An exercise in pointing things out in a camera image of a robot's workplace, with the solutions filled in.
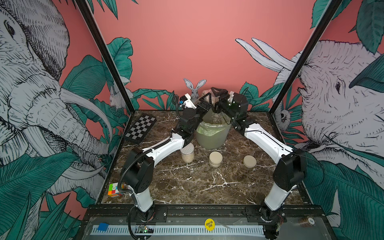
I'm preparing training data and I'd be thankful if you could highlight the rice jar with beige lid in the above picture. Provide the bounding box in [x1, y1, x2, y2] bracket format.
[201, 90, 216, 104]

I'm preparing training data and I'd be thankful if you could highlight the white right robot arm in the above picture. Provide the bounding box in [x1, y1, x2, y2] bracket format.
[211, 87, 307, 223]

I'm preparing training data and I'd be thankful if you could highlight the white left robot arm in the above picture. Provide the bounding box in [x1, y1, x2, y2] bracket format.
[118, 99, 213, 213]

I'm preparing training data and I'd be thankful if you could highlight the white bin with green bag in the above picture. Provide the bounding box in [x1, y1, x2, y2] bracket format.
[196, 110, 232, 150]

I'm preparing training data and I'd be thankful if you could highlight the jar with patterned lid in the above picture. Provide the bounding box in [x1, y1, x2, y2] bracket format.
[180, 143, 195, 164]

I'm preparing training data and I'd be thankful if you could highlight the black white checkerboard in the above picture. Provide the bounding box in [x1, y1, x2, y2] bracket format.
[124, 114, 157, 144]

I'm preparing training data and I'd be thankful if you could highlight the colourful puzzle cube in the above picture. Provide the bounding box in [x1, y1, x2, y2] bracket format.
[108, 183, 124, 198]

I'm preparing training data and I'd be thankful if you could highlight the yellow round sticker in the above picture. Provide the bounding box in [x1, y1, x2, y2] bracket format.
[205, 218, 216, 232]

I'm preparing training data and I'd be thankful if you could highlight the small green circuit board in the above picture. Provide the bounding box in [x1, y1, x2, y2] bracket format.
[137, 226, 154, 234]

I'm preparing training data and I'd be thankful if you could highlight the blue tape piece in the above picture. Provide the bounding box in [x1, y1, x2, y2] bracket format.
[97, 223, 109, 232]

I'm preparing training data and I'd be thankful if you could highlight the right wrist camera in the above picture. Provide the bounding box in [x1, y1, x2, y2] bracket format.
[227, 91, 235, 105]

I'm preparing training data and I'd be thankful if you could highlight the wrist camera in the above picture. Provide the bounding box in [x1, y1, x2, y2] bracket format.
[179, 94, 197, 110]
[227, 91, 235, 105]

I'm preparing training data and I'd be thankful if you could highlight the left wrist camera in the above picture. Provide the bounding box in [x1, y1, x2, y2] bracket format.
[179, 94, 197, 110]

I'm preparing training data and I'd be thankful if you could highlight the white slotted cable duct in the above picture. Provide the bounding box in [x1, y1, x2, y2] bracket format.
[90, 225, 265, 237]

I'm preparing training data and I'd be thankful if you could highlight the copper wire spool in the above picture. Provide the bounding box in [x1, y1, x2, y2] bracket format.
[299, 217, 315, 228]

